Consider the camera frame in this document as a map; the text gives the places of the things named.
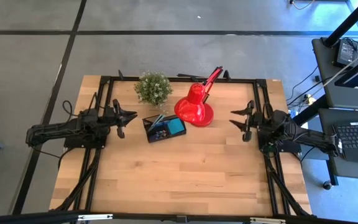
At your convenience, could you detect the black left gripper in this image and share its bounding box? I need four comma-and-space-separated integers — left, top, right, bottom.
102, 98, 138, 139

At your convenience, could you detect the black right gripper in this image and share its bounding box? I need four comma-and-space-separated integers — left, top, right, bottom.
230, 100, 265, 142

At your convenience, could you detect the blue sticky note pad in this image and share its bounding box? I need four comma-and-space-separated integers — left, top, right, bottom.
166, 118, 185, 136

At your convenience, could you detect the black mesh desk organizer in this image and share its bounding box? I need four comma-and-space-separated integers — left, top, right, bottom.
142, 114, 187, 144

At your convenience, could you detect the potted plant with white flowers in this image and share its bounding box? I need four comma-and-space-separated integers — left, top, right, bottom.
134, 70, 174, 108

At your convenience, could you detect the red desk lamp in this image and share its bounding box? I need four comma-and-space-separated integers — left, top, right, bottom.
174, 65, 224, 128

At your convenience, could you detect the dark grey side desk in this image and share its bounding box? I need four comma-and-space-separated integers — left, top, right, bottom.
311, 37, 358, 182

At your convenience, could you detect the black device box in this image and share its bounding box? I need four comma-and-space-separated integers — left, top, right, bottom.
334, 39, 358, 68

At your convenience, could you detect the black pole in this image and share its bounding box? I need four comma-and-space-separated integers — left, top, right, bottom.
323, 0, 358, 48

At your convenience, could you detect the black metal table frame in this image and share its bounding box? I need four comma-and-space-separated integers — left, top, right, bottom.
0, 68, 358, 224

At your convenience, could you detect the black floor cable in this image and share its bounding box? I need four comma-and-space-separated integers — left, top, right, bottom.
285, 64, 326, 105

